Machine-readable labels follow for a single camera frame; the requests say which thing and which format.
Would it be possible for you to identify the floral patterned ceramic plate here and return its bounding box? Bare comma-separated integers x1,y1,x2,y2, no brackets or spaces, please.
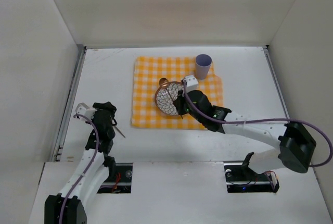
154,81,187,117

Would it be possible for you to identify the lilac plastic cup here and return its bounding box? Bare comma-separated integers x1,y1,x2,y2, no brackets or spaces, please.
195,54,212,80

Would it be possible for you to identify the copper spoon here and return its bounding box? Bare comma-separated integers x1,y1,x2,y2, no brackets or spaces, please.
159,77,185,119

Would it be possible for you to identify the yellow white checkered cloth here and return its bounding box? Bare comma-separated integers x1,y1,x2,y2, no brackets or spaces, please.
130,56,224,131

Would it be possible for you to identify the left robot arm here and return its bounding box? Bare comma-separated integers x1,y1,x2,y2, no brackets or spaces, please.
44,102,117,223

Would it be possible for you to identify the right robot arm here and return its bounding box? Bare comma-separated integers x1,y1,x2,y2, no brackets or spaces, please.
173,90,316,174

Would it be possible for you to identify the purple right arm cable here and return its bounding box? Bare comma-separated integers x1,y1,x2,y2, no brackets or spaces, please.
183,79,333,167

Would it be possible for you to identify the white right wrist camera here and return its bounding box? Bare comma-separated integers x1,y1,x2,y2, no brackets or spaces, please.
182,75,198,92

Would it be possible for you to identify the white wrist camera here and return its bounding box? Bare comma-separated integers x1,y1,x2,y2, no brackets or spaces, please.
182,75,198,92
74,103,97,121

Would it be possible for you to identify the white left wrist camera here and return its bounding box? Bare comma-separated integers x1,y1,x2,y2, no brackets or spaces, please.
74,103,97,121

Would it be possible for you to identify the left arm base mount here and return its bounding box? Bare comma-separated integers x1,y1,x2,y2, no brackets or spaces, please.
97,163,133,194

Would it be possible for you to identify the left aluminium table rail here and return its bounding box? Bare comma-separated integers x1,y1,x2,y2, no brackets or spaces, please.
49,44,86,162

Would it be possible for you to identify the aluminium table rail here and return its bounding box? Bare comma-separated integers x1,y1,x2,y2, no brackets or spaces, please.
49,44,86,162
263,45,289,118

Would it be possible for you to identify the right aluminium table rail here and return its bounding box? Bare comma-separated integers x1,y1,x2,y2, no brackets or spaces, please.
263,45,289,118

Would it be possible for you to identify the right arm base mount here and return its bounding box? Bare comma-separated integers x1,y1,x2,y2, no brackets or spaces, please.
224,163,280,193

